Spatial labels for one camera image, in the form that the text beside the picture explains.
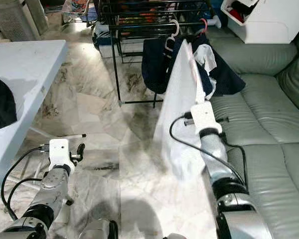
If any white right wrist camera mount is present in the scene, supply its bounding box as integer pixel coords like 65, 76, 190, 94
190, 102, 217, 134

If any white plastic box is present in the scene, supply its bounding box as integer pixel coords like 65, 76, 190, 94
99, 45, 115, 59

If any white storage cabinet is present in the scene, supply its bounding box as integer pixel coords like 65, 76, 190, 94
222, 0, 299, 44

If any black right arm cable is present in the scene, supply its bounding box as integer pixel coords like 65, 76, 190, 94
168, 113, 251, 189

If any navy backpack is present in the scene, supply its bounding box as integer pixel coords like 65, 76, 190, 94
92, 22, 113, 48

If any light grey folding table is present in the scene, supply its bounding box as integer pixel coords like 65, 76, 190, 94
0, 40, 68, 195

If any black metal drying rack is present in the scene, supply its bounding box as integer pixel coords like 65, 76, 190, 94
97, 0, 222, 106

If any white air purifier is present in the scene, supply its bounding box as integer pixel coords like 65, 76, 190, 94
0, 0, 48, 43

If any grey green leather sofa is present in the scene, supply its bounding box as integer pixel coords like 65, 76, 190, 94
207, 17, 299, 239

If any metal frame seat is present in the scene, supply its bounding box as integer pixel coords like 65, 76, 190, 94
62, 0, 95, 14

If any deep pink plastic hanger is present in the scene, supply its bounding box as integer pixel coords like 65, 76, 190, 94
198, 18, 209, 34

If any black garment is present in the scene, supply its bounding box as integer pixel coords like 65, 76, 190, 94
0, 75, 18, 131

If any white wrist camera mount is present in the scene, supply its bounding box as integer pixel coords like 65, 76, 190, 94
48, 138, 74, 172
190, 102, 217, 134

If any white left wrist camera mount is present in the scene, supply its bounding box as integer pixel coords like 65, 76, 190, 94
48, 138, 74, 172

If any grey robot left leg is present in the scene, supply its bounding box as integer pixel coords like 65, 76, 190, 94
80, 219, 118, 239

